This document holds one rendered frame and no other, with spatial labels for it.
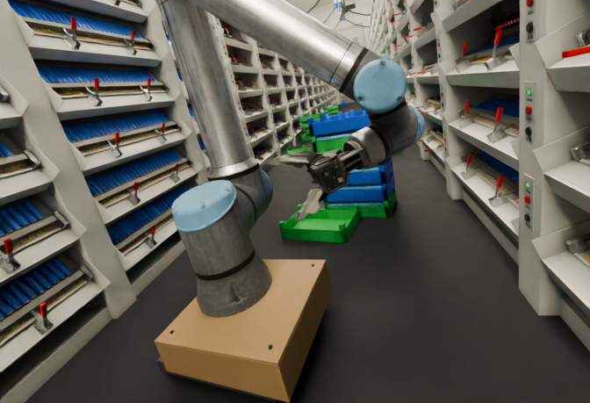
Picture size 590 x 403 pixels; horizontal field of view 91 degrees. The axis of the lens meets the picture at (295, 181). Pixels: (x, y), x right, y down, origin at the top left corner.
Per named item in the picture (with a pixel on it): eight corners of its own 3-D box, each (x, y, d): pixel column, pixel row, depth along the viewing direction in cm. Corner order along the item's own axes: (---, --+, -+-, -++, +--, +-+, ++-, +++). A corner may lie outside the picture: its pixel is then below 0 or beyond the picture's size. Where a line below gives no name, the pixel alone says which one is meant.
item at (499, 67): (528, 89, 61) (500, 29, 59) (449, 84, 117) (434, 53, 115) (648, 25, 54) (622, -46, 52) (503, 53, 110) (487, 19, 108)
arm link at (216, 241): (180, 277, 67) (151, 208, 62) (215, 240, 83) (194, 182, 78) (239, 273, 63) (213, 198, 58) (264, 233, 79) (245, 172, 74)
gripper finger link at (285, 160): (273, 152, 59) (315, 158, 62) (267, 150, 65) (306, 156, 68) (270, 167, 60) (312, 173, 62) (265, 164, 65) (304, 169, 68)
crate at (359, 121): (310, 136, 131) (306, 118, 129) (326, 127, 148) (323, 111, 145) (377, 126, 116) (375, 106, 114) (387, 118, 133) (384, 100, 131)
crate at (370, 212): (326, 217, 142) (323, 202, 140) (339, 200, 159) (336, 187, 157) (390, 218, 127) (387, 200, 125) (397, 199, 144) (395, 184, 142)
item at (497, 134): (527, 176, 66) (501, 125, 64) (452, 133, 122) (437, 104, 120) (636, 130, 59) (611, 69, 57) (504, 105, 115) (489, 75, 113)
